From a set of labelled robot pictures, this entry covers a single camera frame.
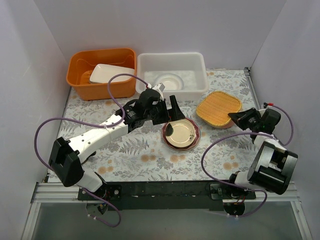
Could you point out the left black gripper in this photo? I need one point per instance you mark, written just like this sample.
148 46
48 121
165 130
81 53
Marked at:
164 113

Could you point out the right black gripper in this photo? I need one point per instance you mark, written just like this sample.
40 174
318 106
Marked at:
249 119

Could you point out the woven bamboo tray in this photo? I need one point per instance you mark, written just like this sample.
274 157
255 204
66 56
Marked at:
217 105

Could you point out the white deep plate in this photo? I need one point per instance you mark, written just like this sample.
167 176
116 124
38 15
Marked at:
171 81

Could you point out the cream and pink plate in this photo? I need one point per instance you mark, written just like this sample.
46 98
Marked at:
220 124

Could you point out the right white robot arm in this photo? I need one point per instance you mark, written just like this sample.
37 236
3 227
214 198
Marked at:
273 165

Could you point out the clear plastic bin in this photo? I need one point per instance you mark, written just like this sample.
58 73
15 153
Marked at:
190 66

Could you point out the cream and black plate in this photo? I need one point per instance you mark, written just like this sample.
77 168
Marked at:
180 133

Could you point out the floral table mat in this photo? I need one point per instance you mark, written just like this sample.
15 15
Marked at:
142 155

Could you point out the white rectangular dish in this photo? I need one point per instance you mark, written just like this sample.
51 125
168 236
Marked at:
102 73

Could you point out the red lacquer cup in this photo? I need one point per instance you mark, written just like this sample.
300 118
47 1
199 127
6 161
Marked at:
85 160

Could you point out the orange plastic tub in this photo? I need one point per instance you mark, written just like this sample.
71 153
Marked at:
90 71

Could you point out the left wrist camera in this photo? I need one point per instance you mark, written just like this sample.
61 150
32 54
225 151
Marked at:
159 88

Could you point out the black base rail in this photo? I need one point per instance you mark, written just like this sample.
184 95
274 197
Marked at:
161 195

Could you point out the aluminium frame rail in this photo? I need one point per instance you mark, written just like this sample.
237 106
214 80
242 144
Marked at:
54 193

